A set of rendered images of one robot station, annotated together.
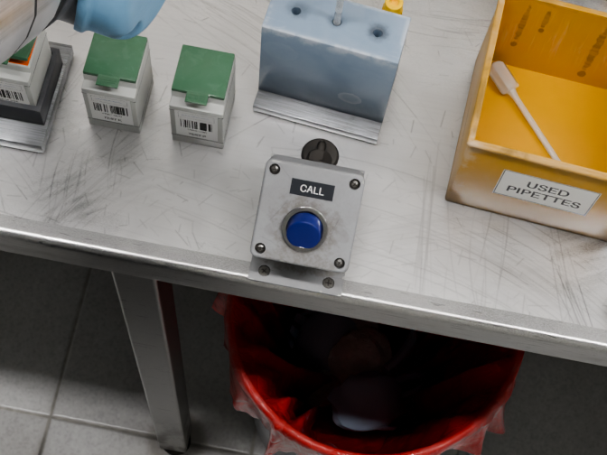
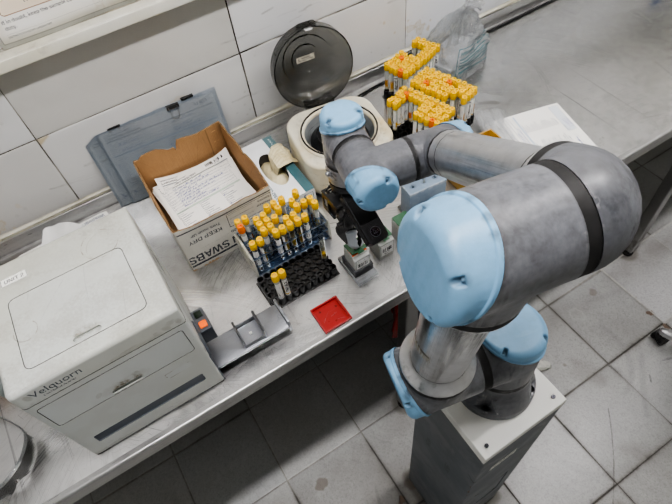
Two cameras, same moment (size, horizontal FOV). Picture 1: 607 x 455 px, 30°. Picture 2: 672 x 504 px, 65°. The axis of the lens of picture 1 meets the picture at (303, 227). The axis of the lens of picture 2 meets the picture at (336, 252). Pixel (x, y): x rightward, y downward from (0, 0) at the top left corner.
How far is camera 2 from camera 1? 0.65 m
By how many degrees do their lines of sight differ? 19
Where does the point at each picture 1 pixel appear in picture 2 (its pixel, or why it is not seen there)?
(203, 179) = not seen: hidden behind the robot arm
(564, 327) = not seen: hidden behind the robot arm
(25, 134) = (371, 273)
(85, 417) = (371, 421)
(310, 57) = (423, 196)
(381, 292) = not seen: hidden behind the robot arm
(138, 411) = (384, 404)
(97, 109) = (383, 252)
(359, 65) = (436, 188)
